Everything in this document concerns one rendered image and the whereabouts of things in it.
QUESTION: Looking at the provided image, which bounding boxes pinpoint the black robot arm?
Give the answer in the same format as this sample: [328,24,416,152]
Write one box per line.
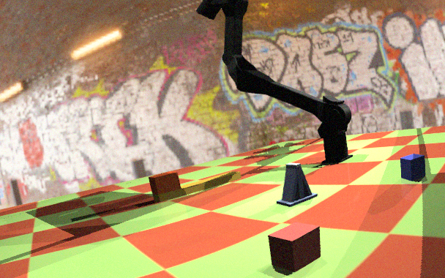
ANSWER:
[196,0,353,164]

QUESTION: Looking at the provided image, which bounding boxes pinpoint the blue cube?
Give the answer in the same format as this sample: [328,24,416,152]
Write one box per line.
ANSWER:
[400,154,426,181]

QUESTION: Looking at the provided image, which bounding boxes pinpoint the reddish-pink cube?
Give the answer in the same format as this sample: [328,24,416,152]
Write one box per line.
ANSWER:
[268,222,321,272]

